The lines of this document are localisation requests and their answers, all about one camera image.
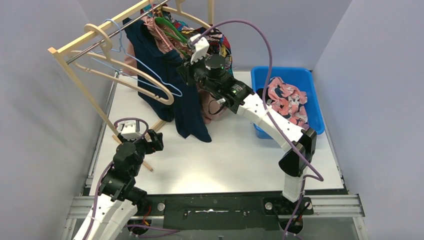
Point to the blue plastic bin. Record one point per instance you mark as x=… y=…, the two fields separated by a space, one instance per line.
x=302 y=78

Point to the colourful comic print shorts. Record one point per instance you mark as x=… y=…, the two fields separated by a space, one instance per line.
x=172 y=34

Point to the dusty pink shorts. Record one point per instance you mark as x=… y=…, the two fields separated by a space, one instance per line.
x=208 y=109

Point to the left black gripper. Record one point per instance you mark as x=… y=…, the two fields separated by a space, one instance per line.
x=151 y=141

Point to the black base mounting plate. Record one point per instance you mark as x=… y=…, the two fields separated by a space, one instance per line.
x=267 y=210

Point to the beige hanger at back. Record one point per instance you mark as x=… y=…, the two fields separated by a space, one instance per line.
x=192 y=15

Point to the pink wire hanger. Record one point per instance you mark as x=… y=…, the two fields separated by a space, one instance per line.
x=163 y=36

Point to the navy blue shorts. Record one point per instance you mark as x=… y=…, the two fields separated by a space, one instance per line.
x=186 y=111

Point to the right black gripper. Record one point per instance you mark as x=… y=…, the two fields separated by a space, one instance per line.
x=186 y=70

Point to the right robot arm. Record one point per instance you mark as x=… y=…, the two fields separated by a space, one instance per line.
x=298 y=144

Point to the wooden clothes rack frame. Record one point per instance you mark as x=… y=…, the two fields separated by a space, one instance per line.
x=61 y=58

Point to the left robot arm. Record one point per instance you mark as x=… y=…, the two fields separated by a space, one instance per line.
x=117 y=199

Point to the pink shark print shorts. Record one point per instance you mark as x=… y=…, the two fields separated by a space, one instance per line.
x=288 y=101

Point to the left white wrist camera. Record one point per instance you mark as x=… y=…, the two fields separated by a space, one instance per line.
x=129 y=129

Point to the black mesh shorts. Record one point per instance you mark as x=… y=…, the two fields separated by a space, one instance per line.
x=263 y=92

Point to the green plastic hanger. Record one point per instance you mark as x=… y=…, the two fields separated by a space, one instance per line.
x=177 y=39

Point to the beige wooden hanger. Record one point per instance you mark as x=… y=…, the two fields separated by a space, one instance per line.
x=127 y=70

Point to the metal hanging rod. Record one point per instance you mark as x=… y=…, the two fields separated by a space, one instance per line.
x=106 y=25

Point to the aluminium table frame rail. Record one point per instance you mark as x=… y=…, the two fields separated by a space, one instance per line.
x=70 y=224

